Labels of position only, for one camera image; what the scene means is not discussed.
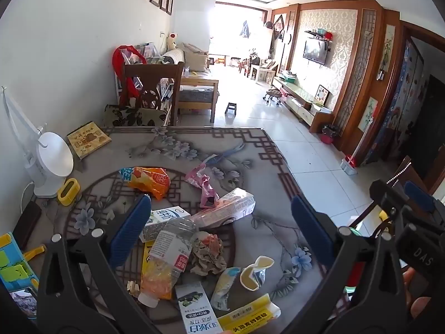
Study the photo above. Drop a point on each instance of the red wastebasket with black bag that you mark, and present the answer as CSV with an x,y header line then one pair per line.
x,y
328,135

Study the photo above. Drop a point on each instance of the yellow white box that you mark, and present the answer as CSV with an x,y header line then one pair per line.
x,y
250,315

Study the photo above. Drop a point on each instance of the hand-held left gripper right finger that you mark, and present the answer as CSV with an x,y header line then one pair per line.
x,y
311,229

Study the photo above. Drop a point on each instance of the grey cushioned sofa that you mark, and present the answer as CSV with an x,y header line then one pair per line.
x,y
189,59

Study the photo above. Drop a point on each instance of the hanging clothes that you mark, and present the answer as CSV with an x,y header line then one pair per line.
x,y
245,28

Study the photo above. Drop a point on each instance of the white milk carton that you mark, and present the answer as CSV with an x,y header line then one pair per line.
x,y
163,221

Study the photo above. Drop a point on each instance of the rolling stool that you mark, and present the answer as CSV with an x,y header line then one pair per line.
x,y
273,94

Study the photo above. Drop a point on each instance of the person's right hand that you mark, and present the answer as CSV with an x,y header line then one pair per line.
x,y
419,306

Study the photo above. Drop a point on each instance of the small flower wall painting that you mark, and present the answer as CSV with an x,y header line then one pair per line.
x,y
369,111

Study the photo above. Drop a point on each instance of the framed geometric picture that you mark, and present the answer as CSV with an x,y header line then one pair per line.
x,y
321,94

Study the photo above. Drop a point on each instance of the pink plastic wrapper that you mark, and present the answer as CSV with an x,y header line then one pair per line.
x,y
205,188

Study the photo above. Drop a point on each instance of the tall flower wall painting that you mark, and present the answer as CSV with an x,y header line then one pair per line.
x,y
387,45

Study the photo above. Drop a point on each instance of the white blue plastic wrapper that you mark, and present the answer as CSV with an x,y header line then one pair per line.
x,y
226,288

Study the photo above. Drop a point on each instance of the brown paper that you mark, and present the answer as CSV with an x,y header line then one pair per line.
x,y
208,257

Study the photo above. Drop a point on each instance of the wall television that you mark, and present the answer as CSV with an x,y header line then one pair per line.
x,y
314,50

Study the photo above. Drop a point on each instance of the colourful printed door curtain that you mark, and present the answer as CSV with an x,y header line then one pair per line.
x,y
406,104

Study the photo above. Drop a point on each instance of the white desk lamp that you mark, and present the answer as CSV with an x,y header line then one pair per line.
x,y
52,163

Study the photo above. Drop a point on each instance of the light wooden coffee table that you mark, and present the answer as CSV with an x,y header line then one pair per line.
x,y
264,72

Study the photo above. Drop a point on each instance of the dark wooden dining chair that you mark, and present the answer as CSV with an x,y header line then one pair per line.
x,y
153,73

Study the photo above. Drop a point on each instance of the diamond wall decoration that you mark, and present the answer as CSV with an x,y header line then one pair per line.
x,y
278,24

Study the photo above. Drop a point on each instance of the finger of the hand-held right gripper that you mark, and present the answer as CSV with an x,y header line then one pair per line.
x,y
384,195
419,195

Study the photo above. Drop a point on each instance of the wall shelf with items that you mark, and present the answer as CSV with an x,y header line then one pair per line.
x,y
320,34

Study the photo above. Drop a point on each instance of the blue green plastic toy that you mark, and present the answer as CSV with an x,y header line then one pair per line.
x,y
14,268

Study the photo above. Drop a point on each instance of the yellow plastic clip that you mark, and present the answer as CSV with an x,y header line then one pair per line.
x,y
34,252

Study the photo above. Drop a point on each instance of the red green-rimmed bin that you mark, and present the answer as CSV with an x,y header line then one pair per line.
x,y
358,275

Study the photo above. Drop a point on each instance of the white red mop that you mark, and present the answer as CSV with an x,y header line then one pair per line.
x,y
349,165

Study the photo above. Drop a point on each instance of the small paper scrap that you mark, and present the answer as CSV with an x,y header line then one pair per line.
x,y
134,288

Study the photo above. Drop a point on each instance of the red bag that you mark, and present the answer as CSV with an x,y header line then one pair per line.
x,y
127,64

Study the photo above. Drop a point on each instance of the clear plastic bottle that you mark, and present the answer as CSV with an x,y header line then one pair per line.
x,y
170,250

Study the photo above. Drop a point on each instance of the white black toothpaste box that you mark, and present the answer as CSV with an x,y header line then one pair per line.
x,y
194,306

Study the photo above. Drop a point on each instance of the floral chair cushion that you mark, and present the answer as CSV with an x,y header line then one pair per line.
x,y
134,115

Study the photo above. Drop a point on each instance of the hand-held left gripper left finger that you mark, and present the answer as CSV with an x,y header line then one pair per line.
x,y
132,226

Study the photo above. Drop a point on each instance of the long television cabinet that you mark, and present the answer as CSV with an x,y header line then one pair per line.
x,y
302,101

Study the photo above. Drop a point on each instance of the small black stool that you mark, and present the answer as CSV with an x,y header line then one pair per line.
x,y
231,108

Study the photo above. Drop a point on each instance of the yellow tea carton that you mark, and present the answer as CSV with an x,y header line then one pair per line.
x,y
147,264

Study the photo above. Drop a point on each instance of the white plush toy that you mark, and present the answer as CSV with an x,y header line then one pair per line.
x,y
172,40

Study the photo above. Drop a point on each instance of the yellow plastic holder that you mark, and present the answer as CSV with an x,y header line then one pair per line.
x,y
66,196

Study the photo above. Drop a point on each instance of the yellow brown book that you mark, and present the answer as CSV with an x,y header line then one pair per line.
x,y
88,139

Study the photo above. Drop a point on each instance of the orange blue snack bag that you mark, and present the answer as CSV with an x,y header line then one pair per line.
x,y
149,181

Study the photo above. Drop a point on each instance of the printed picture card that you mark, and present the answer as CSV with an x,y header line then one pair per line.
x,y
24,301

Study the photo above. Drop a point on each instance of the dark rectangular case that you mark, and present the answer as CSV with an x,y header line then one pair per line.
x,y
27,222

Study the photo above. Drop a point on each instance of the brown wooden chair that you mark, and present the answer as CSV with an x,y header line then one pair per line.
x,y
365,215

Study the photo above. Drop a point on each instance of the wooden bench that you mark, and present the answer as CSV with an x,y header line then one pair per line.
x,y
198,102

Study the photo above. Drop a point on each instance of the crushed paper cup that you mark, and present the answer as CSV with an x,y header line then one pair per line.
x,y
248,275

